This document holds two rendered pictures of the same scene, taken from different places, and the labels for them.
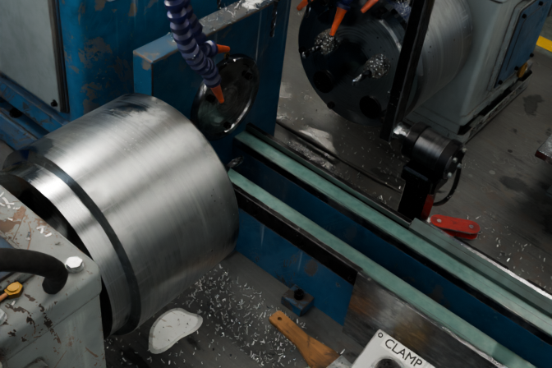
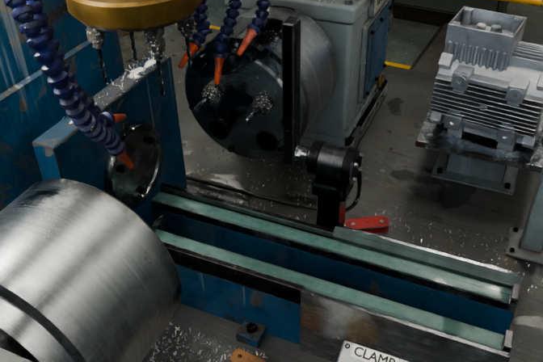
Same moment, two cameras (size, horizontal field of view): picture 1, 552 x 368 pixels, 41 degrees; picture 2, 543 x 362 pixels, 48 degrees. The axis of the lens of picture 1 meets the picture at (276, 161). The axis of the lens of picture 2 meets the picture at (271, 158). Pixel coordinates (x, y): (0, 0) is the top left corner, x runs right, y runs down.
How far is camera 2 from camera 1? 0.13 m
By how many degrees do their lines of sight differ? 9
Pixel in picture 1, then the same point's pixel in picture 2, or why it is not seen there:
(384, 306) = (333, 315)
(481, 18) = (338, 41)
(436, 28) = (305, 56)
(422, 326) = (373, 322)
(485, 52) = (350, 69)
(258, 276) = (208, 322)
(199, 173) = (127, 240)
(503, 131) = (380, 134)
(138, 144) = (57, 229)
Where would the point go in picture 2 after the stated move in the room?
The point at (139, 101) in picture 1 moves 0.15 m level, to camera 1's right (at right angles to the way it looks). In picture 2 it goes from (48, 187) to (175, 170)
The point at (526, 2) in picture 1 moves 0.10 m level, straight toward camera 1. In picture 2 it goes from (370, 21) to (370, 41)
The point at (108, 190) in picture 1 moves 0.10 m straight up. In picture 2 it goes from (35, 283) to (9, 206)
